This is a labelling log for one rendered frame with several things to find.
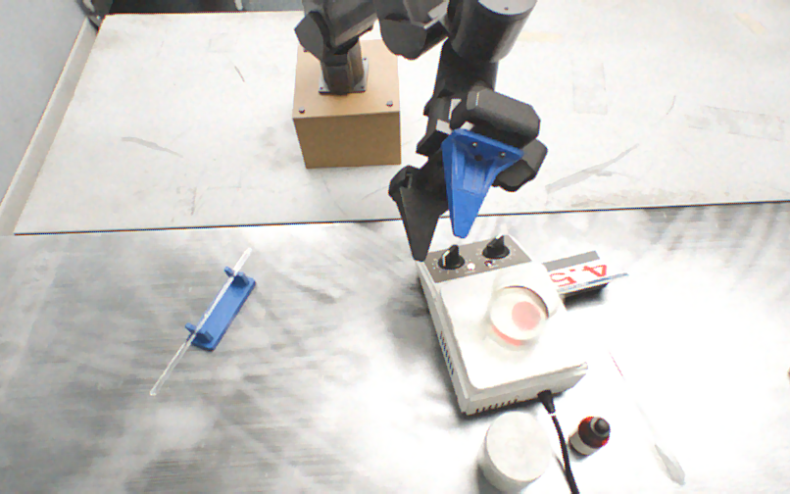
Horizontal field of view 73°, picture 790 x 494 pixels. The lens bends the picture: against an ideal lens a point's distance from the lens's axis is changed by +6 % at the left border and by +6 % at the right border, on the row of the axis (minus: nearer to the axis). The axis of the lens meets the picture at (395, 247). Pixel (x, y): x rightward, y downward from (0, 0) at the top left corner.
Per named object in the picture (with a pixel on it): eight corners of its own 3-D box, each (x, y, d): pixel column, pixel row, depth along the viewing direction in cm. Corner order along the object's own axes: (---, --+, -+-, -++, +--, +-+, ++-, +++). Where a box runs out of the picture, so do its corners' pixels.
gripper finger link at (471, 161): (458, 125, 38) (527, 151, 39) (437, 147, 41) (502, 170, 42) (443, 212, 35) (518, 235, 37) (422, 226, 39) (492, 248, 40)
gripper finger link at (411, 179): (434, 141, 44) (474, 156, 45) (398, 180, 52) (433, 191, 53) (430, 162, 43) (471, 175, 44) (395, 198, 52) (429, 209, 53)
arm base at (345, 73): (322, 60, 73) (314, 21, 67) (369, 59, 72) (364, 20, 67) (318, 96, 69) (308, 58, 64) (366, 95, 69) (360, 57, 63)
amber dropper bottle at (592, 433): (571, 419, 56) (590, 402, 50) (601, 432, 55) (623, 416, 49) (565, 447, 54) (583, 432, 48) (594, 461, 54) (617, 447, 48)
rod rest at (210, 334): (234, 273, 67) (225, 260, 64) (258, 282, 66) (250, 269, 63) (188, 342, 62) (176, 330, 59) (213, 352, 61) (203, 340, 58)
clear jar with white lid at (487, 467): (537, 498, 52) (556, 486, 45) (475, 490, 52) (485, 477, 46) (533, 434, 55) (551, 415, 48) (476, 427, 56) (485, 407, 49)
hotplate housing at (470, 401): (413, 266, 66) (414, 231, 60) (509, 244, 68) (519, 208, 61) (468, 440, 55) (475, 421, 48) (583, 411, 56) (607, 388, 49)
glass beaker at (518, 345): (490, 363, 51) (503, 328, 43) (473, 305, 54) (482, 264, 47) (559, 351, 51) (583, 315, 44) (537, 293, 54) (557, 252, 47)
